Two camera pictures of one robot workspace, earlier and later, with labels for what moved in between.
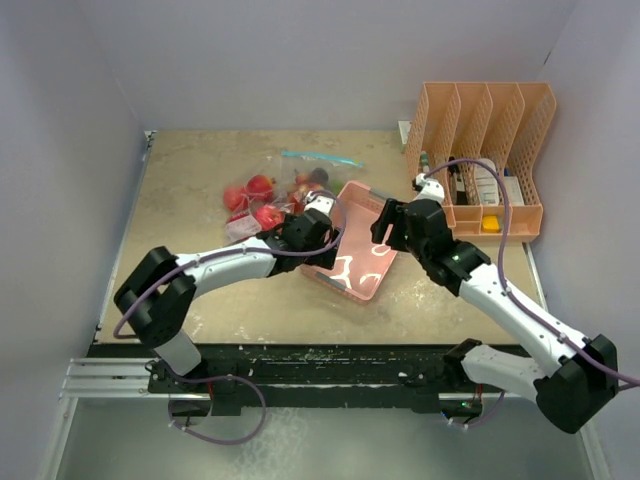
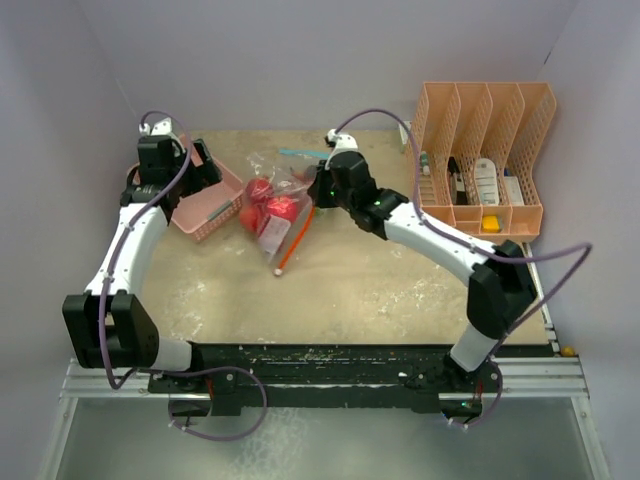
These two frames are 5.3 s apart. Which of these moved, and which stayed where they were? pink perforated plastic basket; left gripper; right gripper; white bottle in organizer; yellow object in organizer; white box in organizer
Moved: right gripper; left gripper; pink perforated plastic basket
Stayed: yellow object in organizer; white bottle in organizer; white box in organizer
